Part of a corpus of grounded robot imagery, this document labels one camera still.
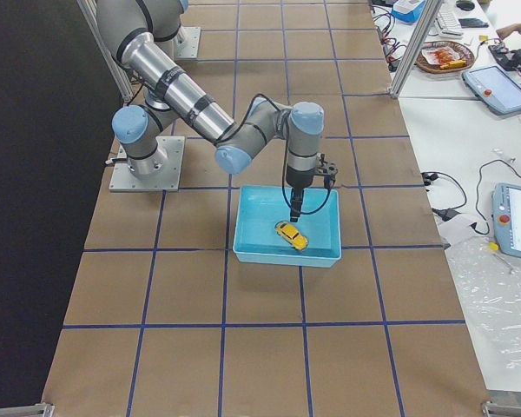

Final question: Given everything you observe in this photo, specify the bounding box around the clear plastic sheet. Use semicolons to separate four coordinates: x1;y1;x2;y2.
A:
445;238;521;392

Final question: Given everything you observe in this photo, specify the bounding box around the wicker snack basket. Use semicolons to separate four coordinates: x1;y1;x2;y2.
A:
415;41;475;74

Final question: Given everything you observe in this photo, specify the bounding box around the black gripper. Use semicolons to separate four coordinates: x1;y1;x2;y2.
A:
285;152;338;222

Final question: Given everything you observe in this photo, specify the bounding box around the yellow beetle toy car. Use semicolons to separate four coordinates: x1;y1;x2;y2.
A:
274;221;308;251

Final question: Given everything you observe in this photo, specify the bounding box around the far teach pendant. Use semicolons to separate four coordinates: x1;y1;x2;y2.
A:
461;65;521;116

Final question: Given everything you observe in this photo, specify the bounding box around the teach pendant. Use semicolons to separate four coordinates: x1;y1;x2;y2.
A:
492;183;521;258
461;65;521;116

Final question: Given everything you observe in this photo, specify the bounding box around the aluminium frame post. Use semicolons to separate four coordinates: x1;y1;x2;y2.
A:
76;0;134;104
389;0;442;98

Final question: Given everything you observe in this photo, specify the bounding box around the right aluminium frame post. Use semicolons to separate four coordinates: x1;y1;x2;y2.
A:
76;0;134;104

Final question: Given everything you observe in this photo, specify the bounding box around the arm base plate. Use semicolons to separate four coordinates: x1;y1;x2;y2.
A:
174;26;201;61
107;136;185;192

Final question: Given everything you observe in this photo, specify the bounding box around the light blue plastic bin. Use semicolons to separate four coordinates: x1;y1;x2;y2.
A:
233;186;341;268

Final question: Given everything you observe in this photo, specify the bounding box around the near teach pendant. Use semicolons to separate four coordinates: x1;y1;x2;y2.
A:
492;183;521;258

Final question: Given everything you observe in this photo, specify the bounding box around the black power cable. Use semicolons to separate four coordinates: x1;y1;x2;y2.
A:
420;158;521;236

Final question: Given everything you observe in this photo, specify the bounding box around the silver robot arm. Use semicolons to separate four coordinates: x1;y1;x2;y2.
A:
96;1;337;222

